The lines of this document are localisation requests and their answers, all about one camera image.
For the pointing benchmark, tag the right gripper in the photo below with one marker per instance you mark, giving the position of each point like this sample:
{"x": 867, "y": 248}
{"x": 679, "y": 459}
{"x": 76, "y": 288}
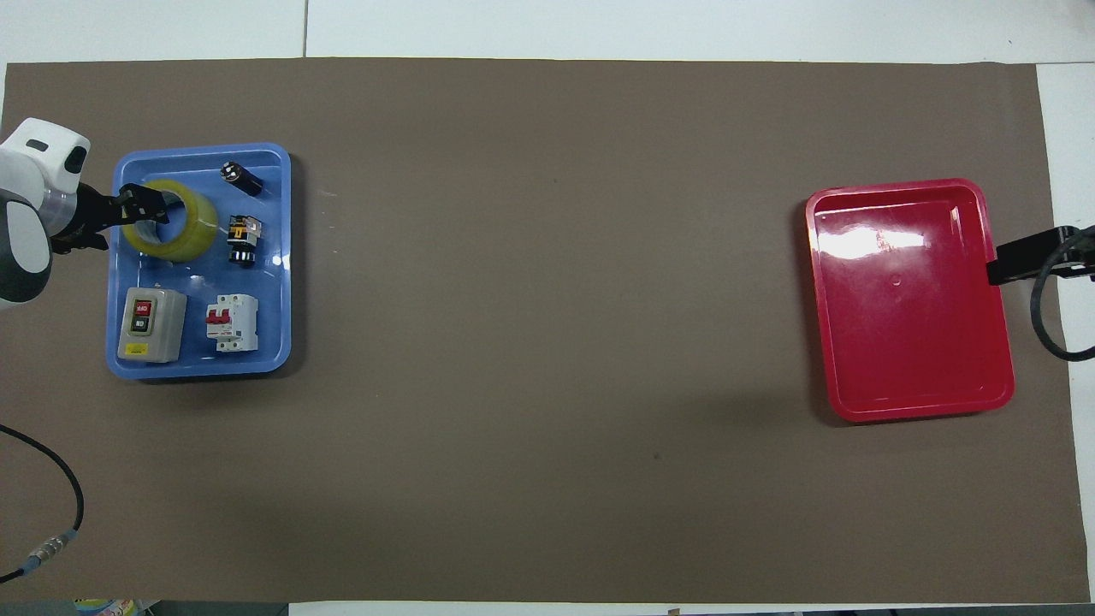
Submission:
{"x": 1059, "y": 248}

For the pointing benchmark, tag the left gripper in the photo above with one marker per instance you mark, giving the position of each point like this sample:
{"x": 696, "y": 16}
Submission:
{"x": 88, "y": 216}

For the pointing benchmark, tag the yellow transparent tape roll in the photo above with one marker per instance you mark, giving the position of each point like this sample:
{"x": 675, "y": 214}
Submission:
{"x": 193, "y": 231}

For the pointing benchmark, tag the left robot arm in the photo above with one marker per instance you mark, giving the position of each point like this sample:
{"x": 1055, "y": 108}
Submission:
{"x": 26, "y": 248}

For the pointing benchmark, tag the blue plastic tray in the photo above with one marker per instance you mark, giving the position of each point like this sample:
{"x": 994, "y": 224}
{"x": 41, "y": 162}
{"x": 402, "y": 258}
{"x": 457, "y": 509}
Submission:
{"x": 192, "y": 278}

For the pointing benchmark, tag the black cylindrical battery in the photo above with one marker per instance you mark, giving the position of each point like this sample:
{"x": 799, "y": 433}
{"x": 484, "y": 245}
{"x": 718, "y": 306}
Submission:
{"x": 243, "y": 178}

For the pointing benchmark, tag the white circuit breaker red levers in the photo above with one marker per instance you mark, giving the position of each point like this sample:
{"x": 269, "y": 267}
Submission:
{"x": 233, "y": 325}

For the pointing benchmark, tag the red plastic tray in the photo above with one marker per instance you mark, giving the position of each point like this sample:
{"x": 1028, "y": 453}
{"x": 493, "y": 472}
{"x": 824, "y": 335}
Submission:
{"x": 911, "y": 316}

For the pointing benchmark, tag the black and yellow switch component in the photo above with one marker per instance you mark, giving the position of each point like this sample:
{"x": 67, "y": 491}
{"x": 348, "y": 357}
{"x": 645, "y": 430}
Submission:
{"x": 244, "y": 239}

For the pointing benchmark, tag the grey push button switch box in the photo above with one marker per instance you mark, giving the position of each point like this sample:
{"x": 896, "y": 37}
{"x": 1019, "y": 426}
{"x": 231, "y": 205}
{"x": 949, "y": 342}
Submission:
{"x": 154, "y": 329}

